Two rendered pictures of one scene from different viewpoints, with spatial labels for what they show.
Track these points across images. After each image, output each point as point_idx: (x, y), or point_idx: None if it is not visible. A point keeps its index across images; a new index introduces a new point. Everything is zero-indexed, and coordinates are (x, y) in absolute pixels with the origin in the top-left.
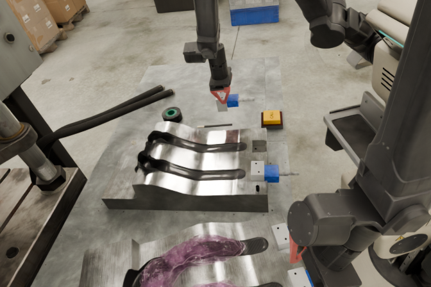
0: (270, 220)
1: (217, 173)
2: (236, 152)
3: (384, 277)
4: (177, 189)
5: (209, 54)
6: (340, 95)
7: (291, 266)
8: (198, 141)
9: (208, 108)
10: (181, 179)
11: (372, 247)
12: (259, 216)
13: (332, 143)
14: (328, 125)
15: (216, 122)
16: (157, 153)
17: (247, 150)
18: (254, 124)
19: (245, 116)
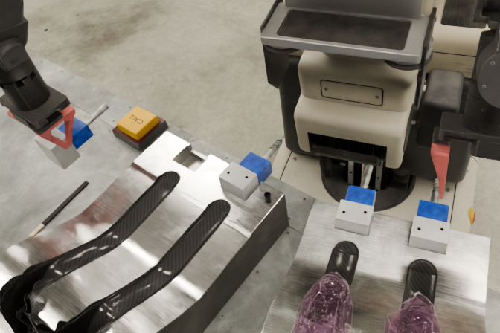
0: (317, 219)
1: (188, 241)
2: (172, 192)
3: (376, 210)
4: (170, 316)
5: (19, 53)
6: (106, 77)
7: (399, 233)
8: (92, 234)
9: (8, 198)
10: (154, 300)
11: (336, 196)
12: (286, 239)
13: (274, 76)
14: (279, 43)
15: (54, 201)
16: (63, 308)
17: (184, 175)
18: (121, 153)
19: (93, 155)
